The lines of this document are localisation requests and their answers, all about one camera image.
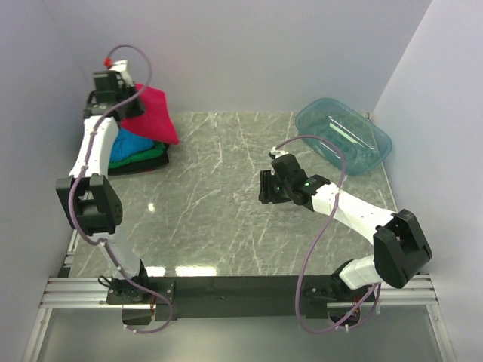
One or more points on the folded green t shirt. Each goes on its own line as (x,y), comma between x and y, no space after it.
(156,151)

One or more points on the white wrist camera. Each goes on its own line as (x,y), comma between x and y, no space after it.
(121,67)
(275,153)

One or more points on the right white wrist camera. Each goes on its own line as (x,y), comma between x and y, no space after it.
(275,153)

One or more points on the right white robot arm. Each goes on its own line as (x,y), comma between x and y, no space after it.
(400,248)

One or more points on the red t shirt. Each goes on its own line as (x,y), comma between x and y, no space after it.
(155,123)

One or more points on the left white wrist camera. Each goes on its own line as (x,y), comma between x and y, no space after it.
(121,67)

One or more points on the black base beam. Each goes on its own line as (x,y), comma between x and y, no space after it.
(229,297)

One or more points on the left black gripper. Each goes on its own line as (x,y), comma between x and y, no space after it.
(138,108)

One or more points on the clear blue plastic tub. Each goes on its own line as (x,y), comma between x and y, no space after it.
(334,130)

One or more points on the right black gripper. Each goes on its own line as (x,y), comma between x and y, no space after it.
(266,194)

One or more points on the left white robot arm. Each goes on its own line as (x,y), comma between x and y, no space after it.
(90,203)

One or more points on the folded blue t shirt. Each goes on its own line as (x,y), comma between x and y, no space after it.
(127,144)

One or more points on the folded black t shirt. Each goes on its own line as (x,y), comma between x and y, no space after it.
(143,166)

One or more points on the aluminium frame rail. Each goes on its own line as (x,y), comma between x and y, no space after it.
(63,292)

